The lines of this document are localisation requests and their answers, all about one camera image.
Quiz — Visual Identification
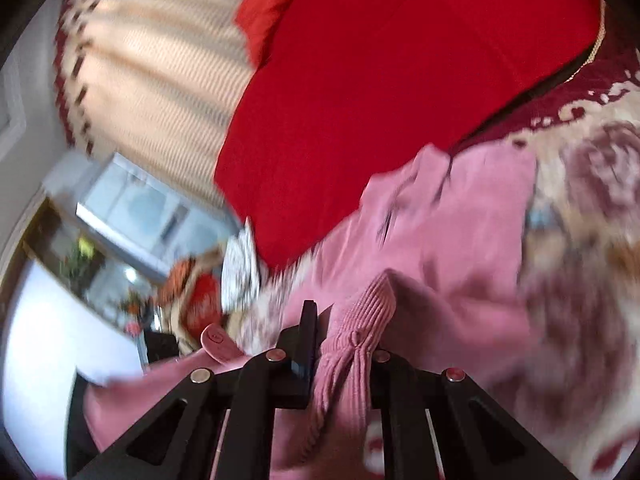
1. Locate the orange red patterned bag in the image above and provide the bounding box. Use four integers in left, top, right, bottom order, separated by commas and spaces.
157, 255, 226, 346

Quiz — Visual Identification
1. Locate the glass-top cabinet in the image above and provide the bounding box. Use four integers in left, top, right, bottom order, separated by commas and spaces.
42, 152, 241, 281

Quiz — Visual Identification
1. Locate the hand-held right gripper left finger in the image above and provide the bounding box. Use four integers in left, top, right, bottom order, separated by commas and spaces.
75, 300, 321, 480

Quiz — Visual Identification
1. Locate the red pillow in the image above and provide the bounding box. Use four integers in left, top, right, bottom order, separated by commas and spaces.
214, 0, 603, 270

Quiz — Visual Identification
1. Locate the white patterned cloth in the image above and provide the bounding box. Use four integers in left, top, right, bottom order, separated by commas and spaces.
220, 217, 266, 313

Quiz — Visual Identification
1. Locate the pink knit cardigan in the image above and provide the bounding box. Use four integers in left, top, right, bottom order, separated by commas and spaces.
82, 144, 538, 480

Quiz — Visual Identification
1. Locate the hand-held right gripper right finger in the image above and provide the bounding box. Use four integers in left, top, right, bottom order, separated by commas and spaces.
369, 349, 576, 480

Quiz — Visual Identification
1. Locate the floral beige maroon bedspread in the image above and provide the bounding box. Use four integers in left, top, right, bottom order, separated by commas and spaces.
220, 0, 640, 480

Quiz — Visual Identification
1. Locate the beige curtain with maroon border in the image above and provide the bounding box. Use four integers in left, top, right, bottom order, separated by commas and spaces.
54, 0, 273, 211

